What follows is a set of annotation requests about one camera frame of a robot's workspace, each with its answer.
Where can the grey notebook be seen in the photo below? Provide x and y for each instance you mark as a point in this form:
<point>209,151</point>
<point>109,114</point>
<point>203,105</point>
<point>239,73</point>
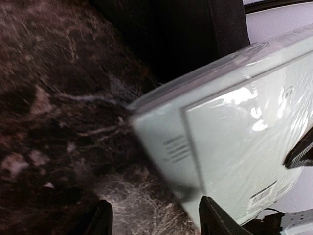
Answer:
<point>224,130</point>

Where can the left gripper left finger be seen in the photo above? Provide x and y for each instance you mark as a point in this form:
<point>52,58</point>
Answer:
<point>99,220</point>

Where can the right black frame post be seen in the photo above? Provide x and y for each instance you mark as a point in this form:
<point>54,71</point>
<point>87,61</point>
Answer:
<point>271,4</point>

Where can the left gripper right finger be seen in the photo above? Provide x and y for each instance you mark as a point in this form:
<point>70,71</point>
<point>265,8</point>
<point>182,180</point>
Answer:
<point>215,221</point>

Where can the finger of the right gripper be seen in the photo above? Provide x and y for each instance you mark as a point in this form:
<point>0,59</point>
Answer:
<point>301,154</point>

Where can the black student bag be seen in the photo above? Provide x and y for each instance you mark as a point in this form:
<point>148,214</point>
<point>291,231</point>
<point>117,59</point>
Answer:
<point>174,37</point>

